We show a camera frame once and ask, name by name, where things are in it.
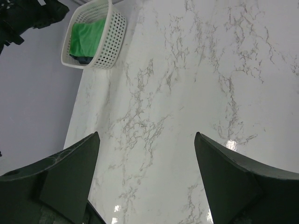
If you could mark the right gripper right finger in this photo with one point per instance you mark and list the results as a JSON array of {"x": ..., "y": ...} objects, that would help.
[{"x": 241, "y": 190}]

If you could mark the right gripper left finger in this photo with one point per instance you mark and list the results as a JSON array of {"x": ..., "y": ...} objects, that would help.
[{"x": 53, "y": 190}]

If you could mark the dark blue towel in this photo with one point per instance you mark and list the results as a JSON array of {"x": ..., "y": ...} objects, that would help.
[{"x": 82, "y": 59}]

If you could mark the green towel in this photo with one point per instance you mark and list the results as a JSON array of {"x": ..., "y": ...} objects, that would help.
[{"x": 85, "y": 38}]

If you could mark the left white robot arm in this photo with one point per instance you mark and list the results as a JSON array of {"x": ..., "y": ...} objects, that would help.
[{"x": 17, "y": 16}]

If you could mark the left white plastic basket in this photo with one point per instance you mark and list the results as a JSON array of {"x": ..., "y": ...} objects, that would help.
[{"x": 111, "y": 39}]

